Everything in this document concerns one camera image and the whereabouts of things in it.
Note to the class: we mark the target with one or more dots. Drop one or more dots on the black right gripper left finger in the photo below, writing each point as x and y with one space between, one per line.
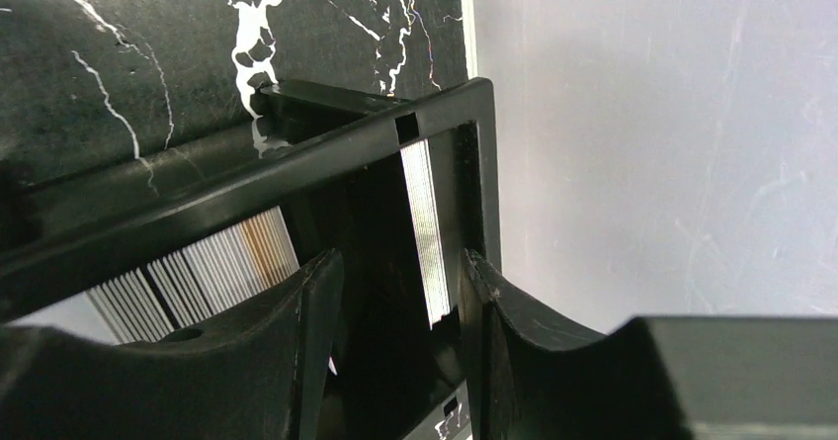
254 371

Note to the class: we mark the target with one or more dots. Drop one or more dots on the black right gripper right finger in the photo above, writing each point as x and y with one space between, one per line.
533 373

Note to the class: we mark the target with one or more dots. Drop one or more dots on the black card box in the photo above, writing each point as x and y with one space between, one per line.
61 238

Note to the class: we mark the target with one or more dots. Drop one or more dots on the stack of cards in box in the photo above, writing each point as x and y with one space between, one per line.
226 268

